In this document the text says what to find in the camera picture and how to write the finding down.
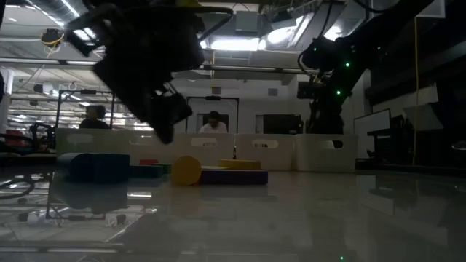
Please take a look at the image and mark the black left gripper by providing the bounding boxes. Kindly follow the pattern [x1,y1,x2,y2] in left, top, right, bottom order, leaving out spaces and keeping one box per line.
[67,0,205,146]

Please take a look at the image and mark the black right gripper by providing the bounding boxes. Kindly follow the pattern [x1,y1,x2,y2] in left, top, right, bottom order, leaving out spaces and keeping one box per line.
[307,78,346,135]

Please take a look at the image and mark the yellow cylinder block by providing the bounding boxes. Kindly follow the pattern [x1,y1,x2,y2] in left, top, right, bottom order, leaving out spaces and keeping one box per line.
[170,155,203,187]

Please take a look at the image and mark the large blue block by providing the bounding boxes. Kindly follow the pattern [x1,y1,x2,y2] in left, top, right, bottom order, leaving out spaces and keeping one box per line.
[82,153,131,185]

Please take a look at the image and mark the blue cylinder block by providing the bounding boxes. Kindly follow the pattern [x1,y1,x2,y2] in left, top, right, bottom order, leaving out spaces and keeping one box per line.
[55,152,90,184]

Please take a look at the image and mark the black monitor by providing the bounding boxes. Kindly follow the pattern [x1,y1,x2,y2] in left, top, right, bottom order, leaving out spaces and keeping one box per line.
[261,114,304,135]
[304,117,344,136]

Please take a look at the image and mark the person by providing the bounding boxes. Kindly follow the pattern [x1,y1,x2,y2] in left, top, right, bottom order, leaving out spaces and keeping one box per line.
[198,110,229,134]
[79,104,111,130]

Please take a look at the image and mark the whiteboard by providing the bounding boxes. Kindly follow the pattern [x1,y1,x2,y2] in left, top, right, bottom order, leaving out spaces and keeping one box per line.
[353,108,392,161]

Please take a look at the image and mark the white plastic bin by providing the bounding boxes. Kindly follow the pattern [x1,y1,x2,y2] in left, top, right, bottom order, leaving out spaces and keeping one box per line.
[234,133,294,171]
[175,131,235,168]
[55,127,118,157]
[116,130,177,167]
[293,133,358,173]

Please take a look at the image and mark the horizontal ceiling pipe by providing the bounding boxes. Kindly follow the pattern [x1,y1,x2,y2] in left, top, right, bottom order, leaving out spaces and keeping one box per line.
[0,57,353,77]

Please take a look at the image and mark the long yellow block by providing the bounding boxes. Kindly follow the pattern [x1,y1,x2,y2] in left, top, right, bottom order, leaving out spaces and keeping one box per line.
[217,159,262,171]

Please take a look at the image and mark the purple block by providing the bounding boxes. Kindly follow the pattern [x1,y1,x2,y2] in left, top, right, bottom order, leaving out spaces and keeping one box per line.
[198,169,269,186]

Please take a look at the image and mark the grey ceiling box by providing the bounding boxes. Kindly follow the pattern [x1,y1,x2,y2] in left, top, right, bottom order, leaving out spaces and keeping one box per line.
[234,10,260,33]

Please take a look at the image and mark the red background box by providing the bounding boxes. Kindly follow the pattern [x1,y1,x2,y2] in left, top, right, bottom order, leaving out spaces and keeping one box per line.
[4,130,25,148]

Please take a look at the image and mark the black frame stand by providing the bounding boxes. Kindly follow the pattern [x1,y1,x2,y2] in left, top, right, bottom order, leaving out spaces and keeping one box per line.
[55,89,117,129]
[185,95,240,134]

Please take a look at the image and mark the yellow hanging cable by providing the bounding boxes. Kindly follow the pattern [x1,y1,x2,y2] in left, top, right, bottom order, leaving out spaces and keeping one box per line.
[412,16,420,167]

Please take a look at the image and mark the ceiling cable reel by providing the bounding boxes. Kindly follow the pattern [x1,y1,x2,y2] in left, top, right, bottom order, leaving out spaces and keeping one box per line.
[39,28,67,49]

